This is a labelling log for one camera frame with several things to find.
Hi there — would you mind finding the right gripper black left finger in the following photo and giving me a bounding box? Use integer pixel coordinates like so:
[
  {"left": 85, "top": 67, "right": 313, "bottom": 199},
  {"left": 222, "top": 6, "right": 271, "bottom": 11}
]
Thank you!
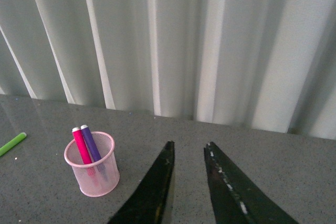
[{"left": 108, "top": 141, "right": 175, "bottom": 223}]

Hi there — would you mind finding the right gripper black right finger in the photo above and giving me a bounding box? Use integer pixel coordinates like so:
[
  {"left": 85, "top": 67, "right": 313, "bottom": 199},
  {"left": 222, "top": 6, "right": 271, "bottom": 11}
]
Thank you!
[{"left": 204, "top": 142, "right": 297, "bottom": 223}]

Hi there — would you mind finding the purple highlighter pen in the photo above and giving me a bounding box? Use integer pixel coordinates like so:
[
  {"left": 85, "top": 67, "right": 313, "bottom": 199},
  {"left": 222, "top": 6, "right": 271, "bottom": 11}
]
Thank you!
[{"left": 80, "top": 124, "right": 108, "bottom": 180}]

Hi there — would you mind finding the pink highlighter pen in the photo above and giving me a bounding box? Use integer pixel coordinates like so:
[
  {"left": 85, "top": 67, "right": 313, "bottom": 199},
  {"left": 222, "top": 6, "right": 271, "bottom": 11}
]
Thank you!
[{"left": 72, "top": 126, "right": 97, "bottom": 183}]

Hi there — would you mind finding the pink mesh pen cup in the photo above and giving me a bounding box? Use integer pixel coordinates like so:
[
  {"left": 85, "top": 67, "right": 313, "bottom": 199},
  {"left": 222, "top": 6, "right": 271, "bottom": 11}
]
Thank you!
[{"left": 64, "top": 131, "right": 120, "bottom": 197}]

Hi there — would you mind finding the green highlighter pen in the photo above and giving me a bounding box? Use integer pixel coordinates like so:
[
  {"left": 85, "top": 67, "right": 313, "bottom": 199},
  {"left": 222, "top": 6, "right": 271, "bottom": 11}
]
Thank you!
[{"left": 0, "top": 132, "right": 27, "bottom": 157}]

